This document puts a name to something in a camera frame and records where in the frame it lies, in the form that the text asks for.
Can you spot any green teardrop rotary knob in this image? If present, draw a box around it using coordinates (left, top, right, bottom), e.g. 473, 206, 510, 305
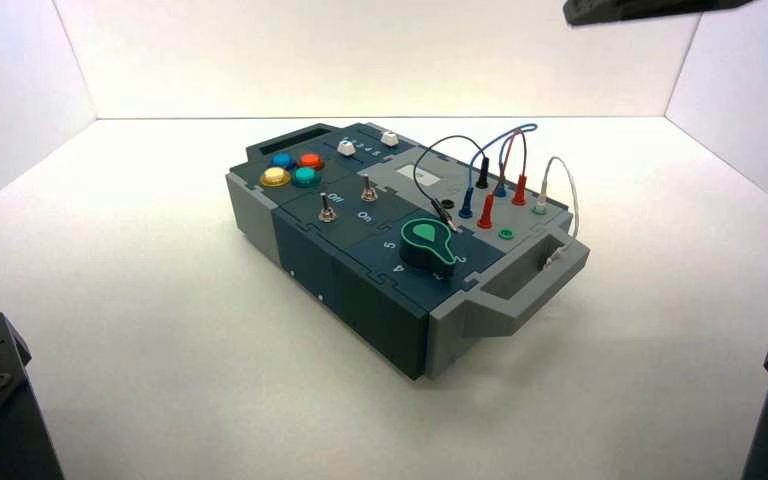
399, 217, 457, 270

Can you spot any grey and dark blue control box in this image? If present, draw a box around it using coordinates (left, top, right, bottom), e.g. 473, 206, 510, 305
224, 121, 591, 382

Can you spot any yellow round push button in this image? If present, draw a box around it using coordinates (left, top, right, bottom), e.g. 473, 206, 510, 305
259, 166, 292, 189

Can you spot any blue banana plug cable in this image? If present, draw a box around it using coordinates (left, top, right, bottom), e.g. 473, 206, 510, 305
458, 123, 539, 221

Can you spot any red banana plug cable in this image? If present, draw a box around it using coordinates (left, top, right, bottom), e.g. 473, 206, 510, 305
476, 129, 530, 231

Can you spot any black banana plug cable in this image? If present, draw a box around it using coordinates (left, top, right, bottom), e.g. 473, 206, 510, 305
413, 135, 491, 234

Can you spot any white plug cable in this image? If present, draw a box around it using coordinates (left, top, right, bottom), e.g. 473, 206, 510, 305
532, 156, 581, 268

